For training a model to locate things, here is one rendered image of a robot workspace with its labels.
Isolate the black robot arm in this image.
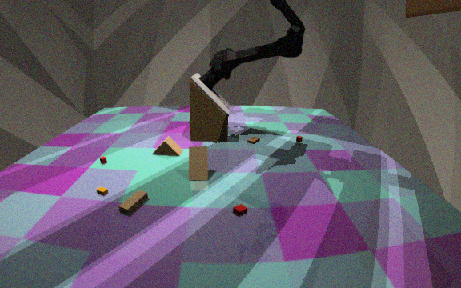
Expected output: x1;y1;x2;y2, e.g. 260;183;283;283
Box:
200;0;305;90

